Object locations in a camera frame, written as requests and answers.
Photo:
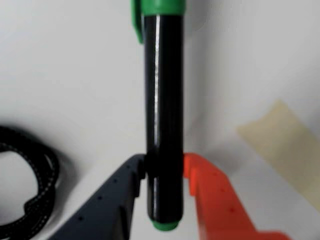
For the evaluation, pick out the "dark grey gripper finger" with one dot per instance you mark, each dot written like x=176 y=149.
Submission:
x=105 y=212

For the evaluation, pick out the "green black marker pen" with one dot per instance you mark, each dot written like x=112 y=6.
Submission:
x=165 y=100

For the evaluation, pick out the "wide beige masking tape strip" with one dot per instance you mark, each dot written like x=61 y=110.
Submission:
x=287 y=150

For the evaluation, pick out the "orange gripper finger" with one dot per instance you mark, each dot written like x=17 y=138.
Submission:
x=215 y=200

